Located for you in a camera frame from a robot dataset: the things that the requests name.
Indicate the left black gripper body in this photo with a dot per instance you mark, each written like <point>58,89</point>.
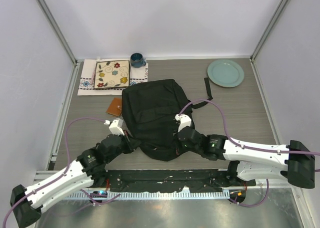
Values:
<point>125,147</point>

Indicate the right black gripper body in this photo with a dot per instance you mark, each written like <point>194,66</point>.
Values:
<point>181,147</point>

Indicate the black student backpack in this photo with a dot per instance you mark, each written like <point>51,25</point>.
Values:
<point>149,111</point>

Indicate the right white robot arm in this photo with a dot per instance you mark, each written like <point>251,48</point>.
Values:
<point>249,161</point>

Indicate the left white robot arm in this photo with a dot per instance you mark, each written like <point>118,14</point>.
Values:
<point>28,203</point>

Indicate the brown leather wallet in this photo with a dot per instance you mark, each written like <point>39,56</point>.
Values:
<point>115,107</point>

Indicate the floral square ceramic plate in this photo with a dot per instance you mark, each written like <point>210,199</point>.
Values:
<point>112,74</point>

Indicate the light teal round plate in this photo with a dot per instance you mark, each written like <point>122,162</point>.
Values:
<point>225,73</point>

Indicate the dark blue ceramic cup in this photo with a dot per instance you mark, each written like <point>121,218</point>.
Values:
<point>137,60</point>

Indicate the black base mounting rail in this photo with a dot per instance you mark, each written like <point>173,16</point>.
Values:
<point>169,181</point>

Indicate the white slotted cable duct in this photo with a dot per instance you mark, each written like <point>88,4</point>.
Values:
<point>183,195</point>

